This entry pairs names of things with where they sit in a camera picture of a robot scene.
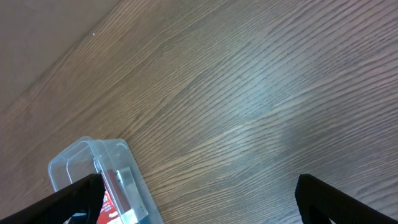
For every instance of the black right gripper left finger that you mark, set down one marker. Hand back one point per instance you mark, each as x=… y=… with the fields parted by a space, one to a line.
x=80 y=202

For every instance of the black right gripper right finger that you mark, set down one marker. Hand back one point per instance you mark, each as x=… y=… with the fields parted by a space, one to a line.
x=319 y=202

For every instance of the red medicine box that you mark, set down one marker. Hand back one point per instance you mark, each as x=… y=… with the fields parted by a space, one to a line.
x=109 y=213

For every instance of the clear plastic container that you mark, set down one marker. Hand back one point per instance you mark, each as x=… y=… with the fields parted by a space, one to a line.
x=95 y=156

